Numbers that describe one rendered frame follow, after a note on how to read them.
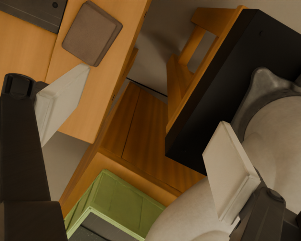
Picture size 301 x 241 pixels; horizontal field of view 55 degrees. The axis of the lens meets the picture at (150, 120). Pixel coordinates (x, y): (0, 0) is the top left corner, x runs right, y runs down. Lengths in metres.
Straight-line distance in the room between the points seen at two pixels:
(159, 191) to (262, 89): 0.43
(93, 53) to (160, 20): 0.94
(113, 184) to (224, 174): 0.63
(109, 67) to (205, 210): 0.33
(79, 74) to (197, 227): 0.33
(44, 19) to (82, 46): 0.09
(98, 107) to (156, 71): 0.91
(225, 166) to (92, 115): 0.49
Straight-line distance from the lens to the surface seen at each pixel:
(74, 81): 0.16
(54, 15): 0.61
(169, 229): 0.48
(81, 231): 0.86
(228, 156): 0.17
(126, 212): 0.74
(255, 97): 0.56
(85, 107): 0.63
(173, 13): 1.48
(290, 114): 0.47
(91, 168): 0.83
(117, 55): 0.59
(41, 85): 0.16
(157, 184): 0.84
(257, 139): 0.46
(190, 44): 1.25
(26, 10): 0.63
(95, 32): 0.56
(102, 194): 0.73
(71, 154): 1.76
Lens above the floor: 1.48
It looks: 68 degrees down
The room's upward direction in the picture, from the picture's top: 173 degrees counter-clockwise
